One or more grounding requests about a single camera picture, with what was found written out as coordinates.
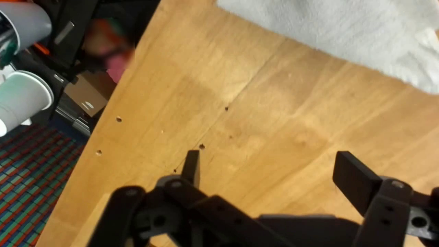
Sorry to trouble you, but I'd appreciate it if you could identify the grey plastic cylinder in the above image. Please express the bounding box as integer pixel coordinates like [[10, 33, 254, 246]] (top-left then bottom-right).
[[0, 2, 55, 70]]

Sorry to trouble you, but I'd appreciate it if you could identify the white plastic cylinder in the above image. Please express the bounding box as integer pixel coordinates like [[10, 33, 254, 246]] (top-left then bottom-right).
[[0, 67, 56, 139]]

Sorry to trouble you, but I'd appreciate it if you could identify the white towel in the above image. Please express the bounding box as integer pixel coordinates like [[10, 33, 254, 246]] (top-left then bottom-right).
[[216, 0, 439, 96]]

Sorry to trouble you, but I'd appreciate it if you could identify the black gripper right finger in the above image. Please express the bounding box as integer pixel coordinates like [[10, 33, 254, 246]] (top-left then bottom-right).
[[332, 151, 439, 247]]

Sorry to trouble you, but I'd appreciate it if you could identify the small brown cardboard box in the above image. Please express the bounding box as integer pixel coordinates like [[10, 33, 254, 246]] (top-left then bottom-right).
[[63, 67, 117, 120]]

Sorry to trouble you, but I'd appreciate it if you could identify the colourful striped rug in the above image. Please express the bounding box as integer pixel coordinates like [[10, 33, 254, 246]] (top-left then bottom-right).
[[0, 122, 88, 247]]

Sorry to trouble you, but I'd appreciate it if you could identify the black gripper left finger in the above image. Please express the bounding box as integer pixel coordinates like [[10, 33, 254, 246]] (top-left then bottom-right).
[[87, 150, 294, 247]]

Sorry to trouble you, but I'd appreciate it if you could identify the pink paper piece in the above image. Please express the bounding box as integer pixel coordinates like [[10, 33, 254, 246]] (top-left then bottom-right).
[[98, 43, 136, 85]]

